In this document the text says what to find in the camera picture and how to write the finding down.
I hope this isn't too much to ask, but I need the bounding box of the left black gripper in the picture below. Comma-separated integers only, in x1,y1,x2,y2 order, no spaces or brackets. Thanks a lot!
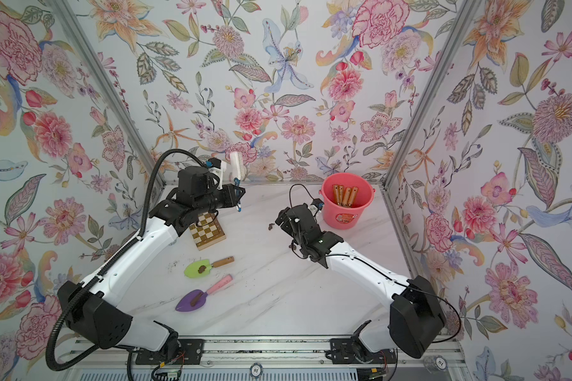
192,184,246,216

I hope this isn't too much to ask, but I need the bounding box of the pink plastic bucket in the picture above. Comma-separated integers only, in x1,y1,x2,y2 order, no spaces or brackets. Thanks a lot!
319,173,375,230

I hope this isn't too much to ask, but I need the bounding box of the white blue cleaning brush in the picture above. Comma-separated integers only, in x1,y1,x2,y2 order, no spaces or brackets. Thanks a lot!
230,151,245,212

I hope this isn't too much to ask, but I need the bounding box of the purple trowel pink handle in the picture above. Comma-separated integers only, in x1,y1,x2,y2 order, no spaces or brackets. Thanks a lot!
175,275,233,313

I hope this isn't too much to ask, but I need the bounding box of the green hand fork wooden handle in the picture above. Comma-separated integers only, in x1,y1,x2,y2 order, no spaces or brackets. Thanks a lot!
338,185,345,206

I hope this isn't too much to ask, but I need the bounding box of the yellow trowel wooden handle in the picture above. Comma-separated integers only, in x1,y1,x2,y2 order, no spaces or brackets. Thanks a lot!
333,184,341,206

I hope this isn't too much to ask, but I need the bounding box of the green trowel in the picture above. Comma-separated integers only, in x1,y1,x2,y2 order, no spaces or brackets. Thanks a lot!
184,257,235,279
344,187,351,207
346,187,359,207

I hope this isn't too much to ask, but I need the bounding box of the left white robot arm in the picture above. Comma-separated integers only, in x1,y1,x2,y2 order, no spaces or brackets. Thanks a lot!
58,164,245,352

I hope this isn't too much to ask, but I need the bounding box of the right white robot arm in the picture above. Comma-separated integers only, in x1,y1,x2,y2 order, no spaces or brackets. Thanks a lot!
275,204,446,359

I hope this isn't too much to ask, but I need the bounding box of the wooden chessboard box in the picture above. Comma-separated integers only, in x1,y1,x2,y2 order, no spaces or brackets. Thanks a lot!
189,213,227,251

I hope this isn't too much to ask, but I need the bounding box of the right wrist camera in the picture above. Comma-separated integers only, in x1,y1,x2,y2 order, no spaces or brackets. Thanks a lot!
308,198,324,213

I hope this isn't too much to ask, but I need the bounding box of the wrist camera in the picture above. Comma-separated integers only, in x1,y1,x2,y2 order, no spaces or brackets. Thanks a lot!
308,198,324,213
206,157,227,186

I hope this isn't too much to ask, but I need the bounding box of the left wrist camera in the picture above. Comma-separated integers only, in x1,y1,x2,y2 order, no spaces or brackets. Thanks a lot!
206,157,227,186

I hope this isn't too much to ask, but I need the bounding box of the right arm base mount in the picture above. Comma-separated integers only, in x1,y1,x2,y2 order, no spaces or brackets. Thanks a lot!
325,320,397,366

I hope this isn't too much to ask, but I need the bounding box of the aluminium front rail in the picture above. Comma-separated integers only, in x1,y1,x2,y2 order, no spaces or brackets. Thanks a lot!
56,334,473,381

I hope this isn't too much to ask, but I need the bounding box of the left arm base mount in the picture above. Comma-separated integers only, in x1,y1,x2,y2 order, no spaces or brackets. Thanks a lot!
135,338,205,366

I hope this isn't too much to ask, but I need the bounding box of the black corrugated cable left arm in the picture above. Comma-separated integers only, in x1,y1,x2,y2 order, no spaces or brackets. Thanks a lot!
44,148,206,372

